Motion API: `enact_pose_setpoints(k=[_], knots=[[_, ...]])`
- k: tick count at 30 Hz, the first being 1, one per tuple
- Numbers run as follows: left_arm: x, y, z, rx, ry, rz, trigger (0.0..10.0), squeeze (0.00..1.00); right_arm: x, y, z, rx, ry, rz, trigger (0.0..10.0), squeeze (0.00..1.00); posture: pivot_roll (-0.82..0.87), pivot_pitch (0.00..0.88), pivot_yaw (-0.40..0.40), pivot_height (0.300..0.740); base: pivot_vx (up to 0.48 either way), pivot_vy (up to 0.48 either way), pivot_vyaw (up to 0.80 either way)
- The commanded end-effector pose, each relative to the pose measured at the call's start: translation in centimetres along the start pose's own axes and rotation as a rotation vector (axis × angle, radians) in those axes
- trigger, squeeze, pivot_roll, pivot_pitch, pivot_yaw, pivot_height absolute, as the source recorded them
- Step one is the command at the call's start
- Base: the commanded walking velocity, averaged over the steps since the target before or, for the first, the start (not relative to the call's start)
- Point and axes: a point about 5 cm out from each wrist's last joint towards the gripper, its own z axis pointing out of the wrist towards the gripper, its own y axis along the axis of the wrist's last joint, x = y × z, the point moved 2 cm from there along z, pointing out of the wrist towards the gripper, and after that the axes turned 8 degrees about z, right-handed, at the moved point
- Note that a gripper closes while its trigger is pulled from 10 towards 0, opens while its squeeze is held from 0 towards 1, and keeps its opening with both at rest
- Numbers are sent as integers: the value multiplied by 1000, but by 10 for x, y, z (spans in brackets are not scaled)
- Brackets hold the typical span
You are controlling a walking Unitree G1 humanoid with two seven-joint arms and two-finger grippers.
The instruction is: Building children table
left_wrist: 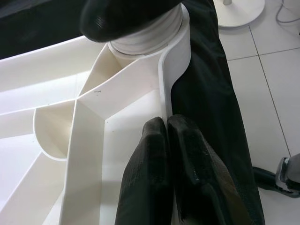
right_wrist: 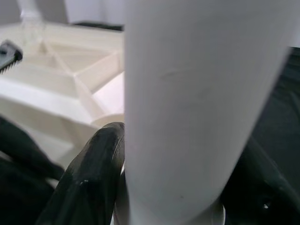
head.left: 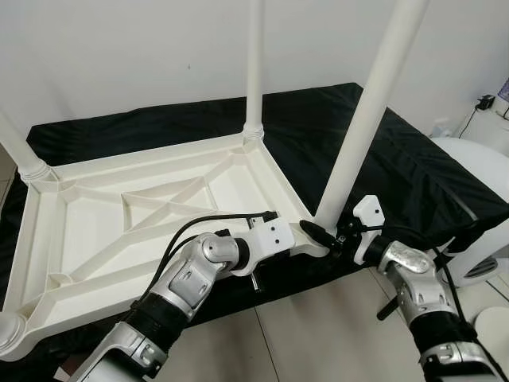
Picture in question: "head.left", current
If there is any white dome appliance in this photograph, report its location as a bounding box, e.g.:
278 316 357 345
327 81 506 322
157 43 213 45
429 137 509 287

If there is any white square cabinet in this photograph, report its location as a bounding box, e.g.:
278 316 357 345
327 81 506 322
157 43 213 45
469 107 509 148

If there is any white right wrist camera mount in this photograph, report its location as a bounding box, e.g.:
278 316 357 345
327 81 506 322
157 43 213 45
354 195 385 265

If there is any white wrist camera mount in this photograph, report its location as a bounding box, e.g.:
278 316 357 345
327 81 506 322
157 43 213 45
243 216 297 275
354 195 385 265

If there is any white wall socket plug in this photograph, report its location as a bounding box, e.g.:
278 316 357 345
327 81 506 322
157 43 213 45
430 118 451 138

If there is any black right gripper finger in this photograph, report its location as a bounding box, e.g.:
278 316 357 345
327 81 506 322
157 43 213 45
298 220 339 248

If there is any white pedestal fan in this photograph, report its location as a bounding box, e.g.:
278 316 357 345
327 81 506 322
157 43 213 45
473 306 509 361

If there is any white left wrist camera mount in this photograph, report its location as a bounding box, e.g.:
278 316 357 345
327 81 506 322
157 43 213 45
243 216 297 275

